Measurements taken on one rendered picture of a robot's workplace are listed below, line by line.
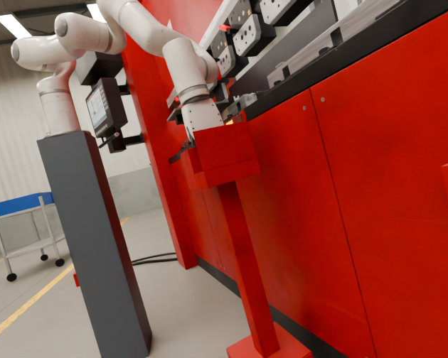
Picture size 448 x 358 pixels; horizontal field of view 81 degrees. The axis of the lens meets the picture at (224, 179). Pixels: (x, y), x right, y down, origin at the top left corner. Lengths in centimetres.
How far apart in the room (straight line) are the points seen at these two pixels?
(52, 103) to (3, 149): 831
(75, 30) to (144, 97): 119
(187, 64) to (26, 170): 871
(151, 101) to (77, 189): 115
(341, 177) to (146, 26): 64
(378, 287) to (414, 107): 39
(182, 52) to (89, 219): 78
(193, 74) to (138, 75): 152
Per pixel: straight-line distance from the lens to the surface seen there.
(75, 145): 124
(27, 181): 930
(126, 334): 135
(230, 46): 119
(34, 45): 136
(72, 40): 107
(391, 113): 55
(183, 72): 73
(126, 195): 852
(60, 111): 131
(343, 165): 63
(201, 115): 72
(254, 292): 85
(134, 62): 228
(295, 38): 168
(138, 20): 88
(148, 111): 215
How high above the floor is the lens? 70
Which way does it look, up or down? 3 degrees down
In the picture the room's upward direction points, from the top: 15 degrees counter-clockwise
